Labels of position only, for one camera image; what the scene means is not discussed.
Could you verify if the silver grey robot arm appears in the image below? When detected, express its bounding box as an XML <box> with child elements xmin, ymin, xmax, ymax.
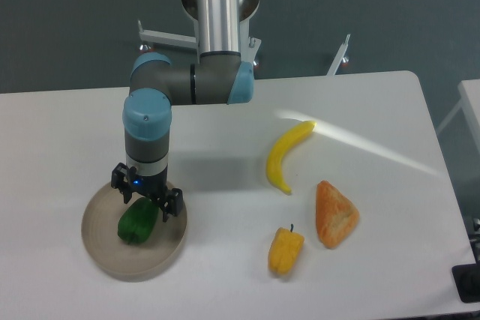
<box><xmin>111</xmin><ymin>0</ymin><xmax>254</xmax><ymax>220</ymax></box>

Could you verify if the orange toy bread slice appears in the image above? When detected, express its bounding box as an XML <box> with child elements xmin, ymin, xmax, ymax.
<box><xmin>315</xmin><ymin>181</ymin><xmax>360</xmax><ymax>249</ymax></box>

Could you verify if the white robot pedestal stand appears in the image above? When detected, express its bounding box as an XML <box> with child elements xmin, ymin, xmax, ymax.
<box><xmin>137</xmin><ymin>0</ymin><xmax>350</xmax><ymax>76</ymax></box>

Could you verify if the yellow toy banana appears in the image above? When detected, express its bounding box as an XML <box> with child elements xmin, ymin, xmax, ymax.
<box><xmin>265</xmin><ymin>121</ymin><xmax>317</xmax><ymax>195</ymax></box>

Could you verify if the black device at right edge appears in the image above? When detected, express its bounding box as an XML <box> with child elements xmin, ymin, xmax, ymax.
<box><xmin>451</xmin><ymin>263</ymin><xmax>479</xmax><ymax>304</ymax></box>

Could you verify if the yellow toy bell pepper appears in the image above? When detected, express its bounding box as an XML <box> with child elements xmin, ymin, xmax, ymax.
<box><xmin>268</xmin><ymin>224</ymin><xmax>305</xmax><ymax>276</ymax></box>

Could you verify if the white side table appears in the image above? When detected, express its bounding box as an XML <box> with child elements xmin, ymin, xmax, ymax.
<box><xmin>436</xmin><ymin>79</ymin><xmax>480</xmax><ymax>146</ymax></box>

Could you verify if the beige round plate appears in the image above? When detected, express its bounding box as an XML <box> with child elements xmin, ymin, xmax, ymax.
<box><xmin>81</xmin><ymin>184</ymin><xmax>188</xmax><ymax>282</ymax></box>

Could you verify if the green toy bell pepper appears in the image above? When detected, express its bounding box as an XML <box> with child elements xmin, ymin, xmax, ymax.
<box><xmin>117</xmin><ymin>197</ymin><xmax>159</xmax><ymax>244</ymax></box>

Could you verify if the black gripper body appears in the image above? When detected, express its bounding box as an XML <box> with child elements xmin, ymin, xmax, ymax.
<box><xmin>123</xmin><ymin>165</ymin><xmax>170</xmax><ymax>204</ymax></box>

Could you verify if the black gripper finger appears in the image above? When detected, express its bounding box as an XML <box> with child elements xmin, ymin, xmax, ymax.
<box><xmin>157</xmin><ymin>187</ymin><xmax>183</xmax><ymax>223</ymax></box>
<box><xmin>110</xmin><ymin>163</ymin><xmax>134</xmax><ymax>204</ymax></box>

